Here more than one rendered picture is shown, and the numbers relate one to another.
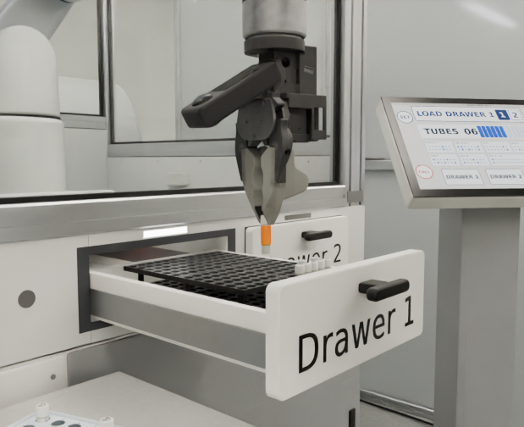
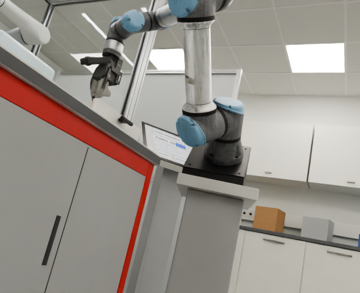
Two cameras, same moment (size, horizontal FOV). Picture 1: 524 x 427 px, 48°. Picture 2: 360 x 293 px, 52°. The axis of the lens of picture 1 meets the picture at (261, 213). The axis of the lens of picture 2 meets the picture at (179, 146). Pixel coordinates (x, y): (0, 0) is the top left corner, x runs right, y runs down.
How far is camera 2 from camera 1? 87 cm
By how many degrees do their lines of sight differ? 25
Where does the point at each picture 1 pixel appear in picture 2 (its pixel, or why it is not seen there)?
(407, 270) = (134, 129)
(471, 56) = not seen: hidden behind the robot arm
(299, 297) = (102, 105)
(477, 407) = (151, 260)
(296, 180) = (107, 92)
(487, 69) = not seen: hidden behind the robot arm
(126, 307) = not seen: hidden behind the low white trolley
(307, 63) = (119, 63)
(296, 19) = (120, 49)
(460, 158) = (166, 149)
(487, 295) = (166, 210)
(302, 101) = (115, 70)
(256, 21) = (108, 45)
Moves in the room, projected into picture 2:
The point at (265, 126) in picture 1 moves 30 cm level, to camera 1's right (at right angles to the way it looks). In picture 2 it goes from (103, 72) to (176, 96)
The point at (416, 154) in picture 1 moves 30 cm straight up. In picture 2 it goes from (149, 142) to (161, 95)
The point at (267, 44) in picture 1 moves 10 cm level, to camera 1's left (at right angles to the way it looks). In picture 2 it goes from (109, 52) to (84, 42)
